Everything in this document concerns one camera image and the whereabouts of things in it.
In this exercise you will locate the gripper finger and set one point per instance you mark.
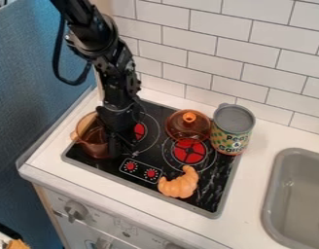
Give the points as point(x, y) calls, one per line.
point(129, 140)
point(113, 146)

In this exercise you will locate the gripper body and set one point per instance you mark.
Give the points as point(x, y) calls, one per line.
point(116, 118)

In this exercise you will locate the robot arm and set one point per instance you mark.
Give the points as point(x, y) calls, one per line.
point(95, 32)

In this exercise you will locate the orange pot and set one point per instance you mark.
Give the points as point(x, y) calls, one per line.
point(90, 139)

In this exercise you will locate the orange pot lid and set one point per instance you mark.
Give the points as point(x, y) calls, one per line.
point(188, 124)

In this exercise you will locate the orange toy croissant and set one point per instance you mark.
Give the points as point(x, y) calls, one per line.
point(180, 184)

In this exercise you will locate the toy stove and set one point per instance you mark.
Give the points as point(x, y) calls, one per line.
point(209, 181)

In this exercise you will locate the green and orange can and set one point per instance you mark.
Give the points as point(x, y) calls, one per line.
point(231, 131)

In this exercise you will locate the toy sink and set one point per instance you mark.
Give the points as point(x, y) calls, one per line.
point(296, 201)

